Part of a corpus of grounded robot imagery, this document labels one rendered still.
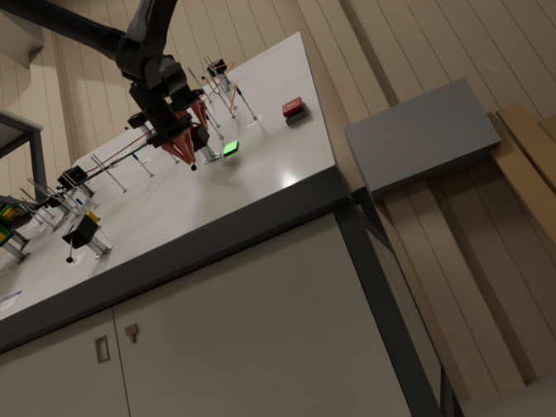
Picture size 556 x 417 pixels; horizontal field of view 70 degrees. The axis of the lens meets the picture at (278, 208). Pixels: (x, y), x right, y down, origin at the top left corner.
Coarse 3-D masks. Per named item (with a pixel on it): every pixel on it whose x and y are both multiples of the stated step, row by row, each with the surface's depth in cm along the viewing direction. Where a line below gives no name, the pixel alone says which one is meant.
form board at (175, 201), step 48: (288, 48) 145; (240, 96) 132; (288, 96) 110; (240, 144) 103; (288, 144) 89; (96, 192) 135; (144, 192) 112; (192, 192) 96; (240, 192) 84; (48, 240) 124; (144, 240) 90; (0, 288) 114; (48, 288) 97
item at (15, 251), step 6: (6, 228) 115; (12, 234) 116; (6, 240) 115; (0, 246) 114; (6, 246) 120; (12, 246) 120; (12, 252) 121; (18, 252) 122; (18, 258) 121; (24, 258) 122; (18, 264) 121
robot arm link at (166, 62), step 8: (144, 64) 78; (152, 64) 79; (168, 64) 87; (176, 64) 87; (144, 72) 78; (152, 72) 80; (160, 72) 84; (168, 72) 86; (176, 72) 88; (184, 72) 90; (136, 80) 82; (152, 80) 81; (160, 80) 83; (168, 80) 87; (176, 80) 88; (184, 80) 90; (168, 88) 87; (176, 88) 89; (168, 96) 89
